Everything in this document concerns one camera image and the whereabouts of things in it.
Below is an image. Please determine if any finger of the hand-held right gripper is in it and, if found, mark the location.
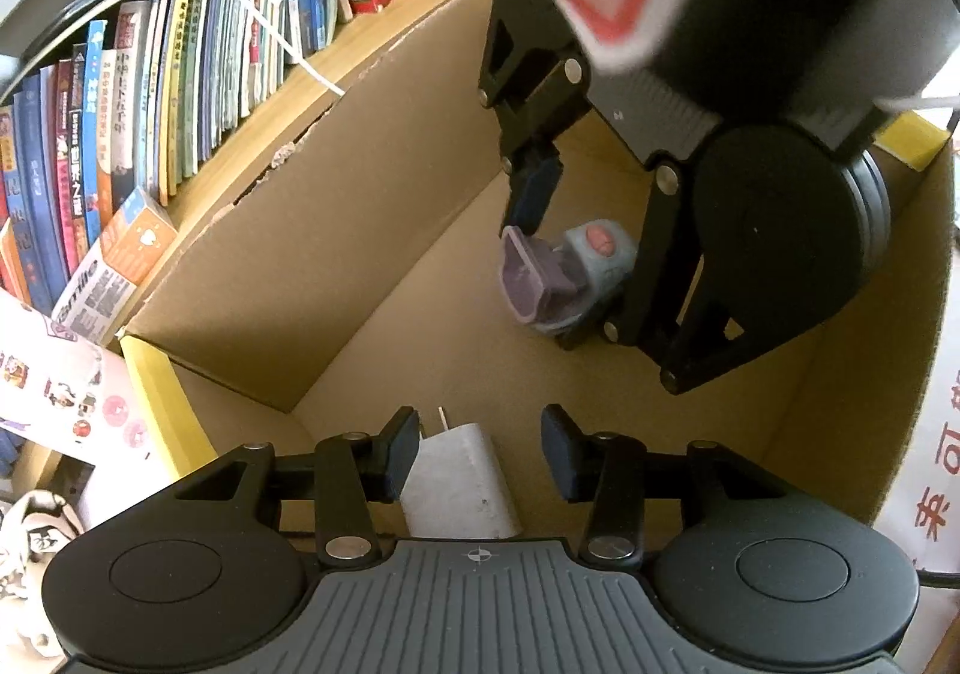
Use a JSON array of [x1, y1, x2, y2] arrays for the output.
[[559, 152, 807, 396], [478, 0, 593, 236]]

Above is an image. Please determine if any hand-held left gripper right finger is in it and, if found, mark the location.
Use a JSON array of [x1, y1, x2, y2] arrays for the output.
[[541, 405, 788, 564]]

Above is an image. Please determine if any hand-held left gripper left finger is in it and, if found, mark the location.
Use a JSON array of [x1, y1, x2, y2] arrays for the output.
[[174, 407, 419, 566]]

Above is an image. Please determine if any white eraser block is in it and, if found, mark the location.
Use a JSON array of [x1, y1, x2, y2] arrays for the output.
[[397, 406, 524, 541]]

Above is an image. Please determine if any blue and purple toy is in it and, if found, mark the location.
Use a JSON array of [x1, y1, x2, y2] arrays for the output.
[[500, 218, 640, 337]]

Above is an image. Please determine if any yellow cardboard box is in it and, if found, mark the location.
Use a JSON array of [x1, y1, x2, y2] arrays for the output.
[[118, 0, 960, 540]]

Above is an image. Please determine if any wooden bookshelf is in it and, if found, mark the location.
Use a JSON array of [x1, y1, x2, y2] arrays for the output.
[[0, 0, 496, 240]]

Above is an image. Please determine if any white sticker sheet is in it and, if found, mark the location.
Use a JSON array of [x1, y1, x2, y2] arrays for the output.
[[0, 287, 177, 476]]

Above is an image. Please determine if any row of books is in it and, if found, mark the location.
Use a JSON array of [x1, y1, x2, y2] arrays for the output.
[[0, 0, 421, 319]]

